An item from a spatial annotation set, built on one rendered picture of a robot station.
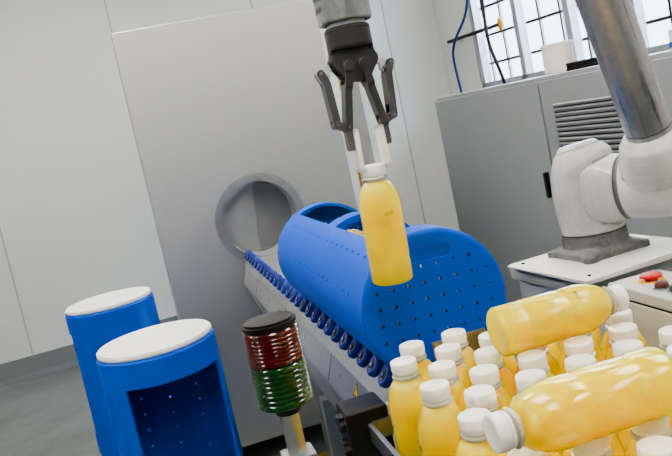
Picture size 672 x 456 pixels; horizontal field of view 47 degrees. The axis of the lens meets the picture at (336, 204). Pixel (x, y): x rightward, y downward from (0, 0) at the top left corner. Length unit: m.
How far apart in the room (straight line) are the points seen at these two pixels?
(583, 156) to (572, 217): 0.15
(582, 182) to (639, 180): 0.14
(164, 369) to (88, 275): 4.63
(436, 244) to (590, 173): 0.58
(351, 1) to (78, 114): 5.24
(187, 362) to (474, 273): 0.72
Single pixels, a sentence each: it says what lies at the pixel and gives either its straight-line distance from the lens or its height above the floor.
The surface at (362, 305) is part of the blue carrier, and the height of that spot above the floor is 1.13.
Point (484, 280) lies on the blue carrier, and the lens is 1.47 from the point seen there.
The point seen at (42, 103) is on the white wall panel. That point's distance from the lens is 6.40.
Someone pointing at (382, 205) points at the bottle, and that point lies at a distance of 1.25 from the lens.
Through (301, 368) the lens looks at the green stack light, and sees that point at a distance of 0.88.
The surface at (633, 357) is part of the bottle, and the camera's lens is 0.85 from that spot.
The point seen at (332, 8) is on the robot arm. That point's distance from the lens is 1.25.
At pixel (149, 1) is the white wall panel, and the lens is 6.54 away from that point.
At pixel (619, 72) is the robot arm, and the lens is 1.74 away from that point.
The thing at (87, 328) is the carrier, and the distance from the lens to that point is 2.57.
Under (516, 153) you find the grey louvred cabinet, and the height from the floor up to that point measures 1.10.
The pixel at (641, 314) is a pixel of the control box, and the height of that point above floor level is 1.06.
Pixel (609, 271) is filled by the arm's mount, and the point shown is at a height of 1.01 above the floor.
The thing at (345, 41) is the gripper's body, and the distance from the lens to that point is 1.24.
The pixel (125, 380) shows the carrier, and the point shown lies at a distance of 1.85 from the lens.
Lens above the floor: 1.47
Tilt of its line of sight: 6 degrees down
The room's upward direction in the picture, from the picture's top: 12 degrees counter-clockwise
